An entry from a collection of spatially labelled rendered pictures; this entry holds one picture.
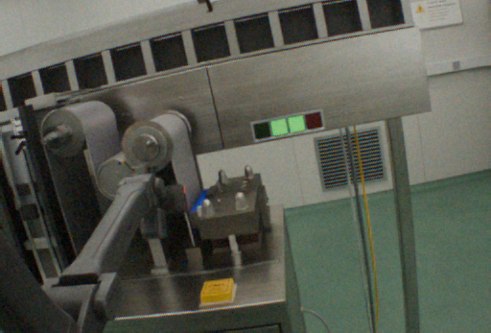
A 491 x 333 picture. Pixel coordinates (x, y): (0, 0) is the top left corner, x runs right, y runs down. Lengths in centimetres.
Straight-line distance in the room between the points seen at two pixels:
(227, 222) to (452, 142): 325
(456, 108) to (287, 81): 287
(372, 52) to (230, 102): 51
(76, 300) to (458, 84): 387
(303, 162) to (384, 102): 246
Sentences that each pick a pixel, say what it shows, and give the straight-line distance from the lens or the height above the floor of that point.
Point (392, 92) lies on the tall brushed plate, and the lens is 149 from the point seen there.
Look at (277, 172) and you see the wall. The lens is 389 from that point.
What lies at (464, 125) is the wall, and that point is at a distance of 419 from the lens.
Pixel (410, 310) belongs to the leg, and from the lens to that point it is 200.
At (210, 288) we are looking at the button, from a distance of 102.
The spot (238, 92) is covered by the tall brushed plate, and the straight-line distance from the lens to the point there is 144.
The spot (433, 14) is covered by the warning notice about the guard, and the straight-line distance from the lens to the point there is 404.
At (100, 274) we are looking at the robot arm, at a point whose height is 118.
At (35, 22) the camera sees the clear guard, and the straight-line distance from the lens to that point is 163.
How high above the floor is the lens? 140
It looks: 10 degrees down
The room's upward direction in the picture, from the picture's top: 12 degrees counter-clockwise
